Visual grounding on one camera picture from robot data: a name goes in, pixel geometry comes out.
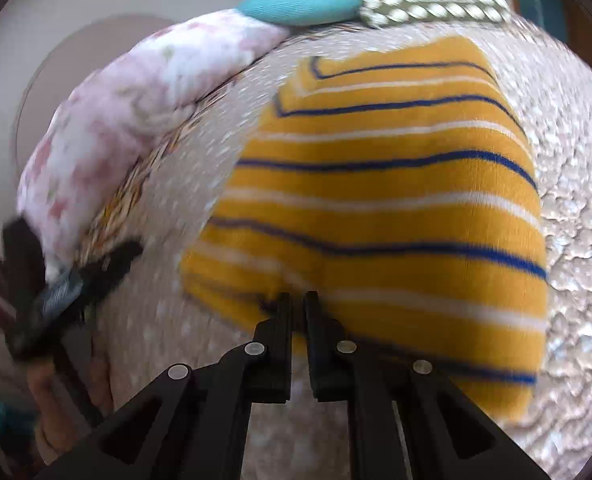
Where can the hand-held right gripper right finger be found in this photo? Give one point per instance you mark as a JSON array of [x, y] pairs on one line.
[[321, 345]]

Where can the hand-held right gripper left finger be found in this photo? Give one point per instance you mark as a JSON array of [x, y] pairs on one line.
[[278, 340]]

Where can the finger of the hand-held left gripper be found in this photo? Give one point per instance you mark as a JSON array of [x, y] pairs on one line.
[[78, 380], [113, 260]]

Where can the yellow striped knit sweater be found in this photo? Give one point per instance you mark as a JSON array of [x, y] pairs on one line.
[[386, 210]]

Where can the person's left hand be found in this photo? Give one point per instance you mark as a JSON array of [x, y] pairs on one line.
[[51, 410]]

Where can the pink floral comforter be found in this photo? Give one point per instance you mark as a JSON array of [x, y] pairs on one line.
[[126, 110]]

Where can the pink arched headboard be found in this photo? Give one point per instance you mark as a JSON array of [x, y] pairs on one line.
[[61, 70]]

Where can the teal pillow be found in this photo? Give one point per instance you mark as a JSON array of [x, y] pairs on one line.
[[306, 0]]

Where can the olive patterned bolster pillow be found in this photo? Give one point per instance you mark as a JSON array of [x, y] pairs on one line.
[[436, 10]]

